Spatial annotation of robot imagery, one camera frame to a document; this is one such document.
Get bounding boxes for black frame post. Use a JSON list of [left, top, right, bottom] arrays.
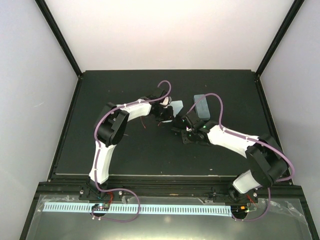
[[35, 0, 82, 78], [255, 0, 305, 78]]

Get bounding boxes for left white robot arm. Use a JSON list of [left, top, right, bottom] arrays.
[[88, 87, 174, 200]]

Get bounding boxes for white slotted cable duct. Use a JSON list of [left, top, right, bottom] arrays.
[[42, 202, 232, 217]]

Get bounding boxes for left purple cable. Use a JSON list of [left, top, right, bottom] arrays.
[[93, 80, 172, 201]]

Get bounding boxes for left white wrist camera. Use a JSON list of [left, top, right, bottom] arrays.
[[160, 96, 172, 108]]

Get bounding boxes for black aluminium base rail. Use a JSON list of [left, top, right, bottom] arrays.
[[35, 176, 306, 205]]

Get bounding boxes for left black frame post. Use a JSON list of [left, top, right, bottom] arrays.
[[35, 0, 82, 78]]

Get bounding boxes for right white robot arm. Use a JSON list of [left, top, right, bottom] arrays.
[[181, 111, 290, 202]]

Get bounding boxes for right circuit board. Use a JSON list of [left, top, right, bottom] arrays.
[[231, 205, 250, 214]]

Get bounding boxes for black glasses case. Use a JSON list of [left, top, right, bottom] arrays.
[[171, 114, 192, 135]]

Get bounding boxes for left circuit board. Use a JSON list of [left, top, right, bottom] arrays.
[[91, 203, 110, 212]]

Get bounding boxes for light blue cloth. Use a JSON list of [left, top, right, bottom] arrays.
[[162, 100, 184, 123]]

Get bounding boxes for green lined glasses case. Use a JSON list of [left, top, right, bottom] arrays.
[[193, 94, 211, 121]]

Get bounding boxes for circuit board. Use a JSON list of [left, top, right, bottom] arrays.
[[231, 205, 250, 214], [91, 203, 110, 212]]

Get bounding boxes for right black frame post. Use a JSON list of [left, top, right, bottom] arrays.
[[255, 0, 305, 78]]

